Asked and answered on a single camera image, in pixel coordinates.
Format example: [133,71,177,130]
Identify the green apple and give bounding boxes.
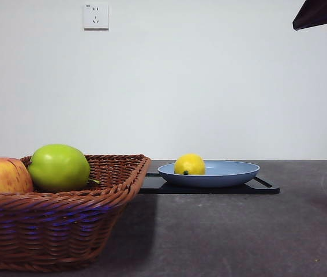
[27,143,100,193]

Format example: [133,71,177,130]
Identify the black flat tray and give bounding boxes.
[138,172,280,195]

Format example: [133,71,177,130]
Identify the blue round plate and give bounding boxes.
[157,160,261,188]

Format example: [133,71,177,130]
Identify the yellow lemon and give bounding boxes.
[174,153,206,176]

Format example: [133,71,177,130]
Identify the brown wicker basket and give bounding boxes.
[0,154,152,274]

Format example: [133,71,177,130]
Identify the red yellow apple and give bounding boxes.
[0,157,34,194]

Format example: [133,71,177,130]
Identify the white wall socket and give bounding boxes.
[83,2,110,31]

